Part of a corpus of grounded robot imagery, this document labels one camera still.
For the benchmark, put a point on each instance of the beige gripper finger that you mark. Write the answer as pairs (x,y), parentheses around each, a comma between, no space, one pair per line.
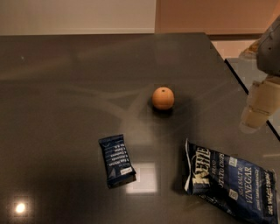
(262,102)

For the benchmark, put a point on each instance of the orange fruit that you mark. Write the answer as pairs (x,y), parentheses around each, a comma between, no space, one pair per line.
(163,98)

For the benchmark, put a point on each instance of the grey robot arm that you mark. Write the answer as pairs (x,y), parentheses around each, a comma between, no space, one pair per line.
(268,50)

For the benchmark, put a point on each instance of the blue rxbar blueberry wrapper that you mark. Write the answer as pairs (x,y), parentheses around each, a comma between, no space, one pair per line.
(117,160)

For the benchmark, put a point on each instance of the blue kettle chips bag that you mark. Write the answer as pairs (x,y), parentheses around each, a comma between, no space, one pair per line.
(236,186)

